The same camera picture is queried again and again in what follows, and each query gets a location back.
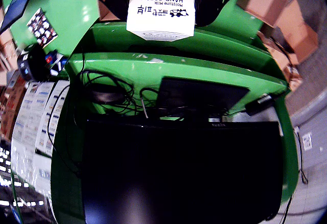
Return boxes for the cow print hand cream box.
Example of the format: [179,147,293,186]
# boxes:
[126,0,197,42]

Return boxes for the divided cardboard box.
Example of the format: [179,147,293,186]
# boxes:
[236,0,319,65]

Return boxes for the green metal shelf rack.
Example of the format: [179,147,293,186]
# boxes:
[51,21,299,224]

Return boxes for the black picture sticker sheet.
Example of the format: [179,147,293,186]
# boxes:
[27,7,59,49]

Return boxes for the blue red small package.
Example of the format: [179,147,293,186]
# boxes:
[45,50,69,76]

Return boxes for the black rounded device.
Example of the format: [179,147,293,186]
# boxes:
[17,44,51,82]

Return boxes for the black power adapter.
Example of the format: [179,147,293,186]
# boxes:
[244,93,276,117]

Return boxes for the printed white paper sheet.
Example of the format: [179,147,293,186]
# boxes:
[11,81,56,153]
[35,80,71,157]

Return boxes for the reddish brown carton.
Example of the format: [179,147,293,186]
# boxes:
[0,34,26,138]

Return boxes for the white door label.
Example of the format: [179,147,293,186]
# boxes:
[302,132,313,151]

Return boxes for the black monitor with stand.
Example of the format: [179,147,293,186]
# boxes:
[81,77,285,224]

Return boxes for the grey roller shutter door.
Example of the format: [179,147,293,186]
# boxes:
[281,86,327,224]

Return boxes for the black looped cable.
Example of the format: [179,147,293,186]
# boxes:
[74,68,159,119]

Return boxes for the thin black cable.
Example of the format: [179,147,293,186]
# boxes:
[46,53,86,179]

